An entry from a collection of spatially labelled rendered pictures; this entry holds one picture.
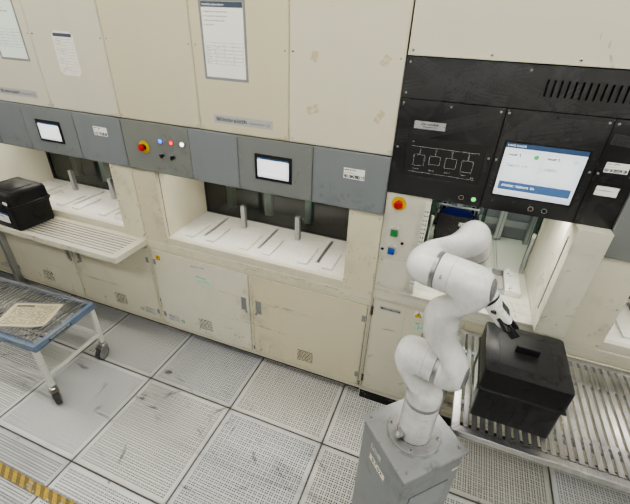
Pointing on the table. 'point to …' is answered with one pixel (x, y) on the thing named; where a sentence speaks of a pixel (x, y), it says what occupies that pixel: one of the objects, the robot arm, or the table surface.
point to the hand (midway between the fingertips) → (512, 329)
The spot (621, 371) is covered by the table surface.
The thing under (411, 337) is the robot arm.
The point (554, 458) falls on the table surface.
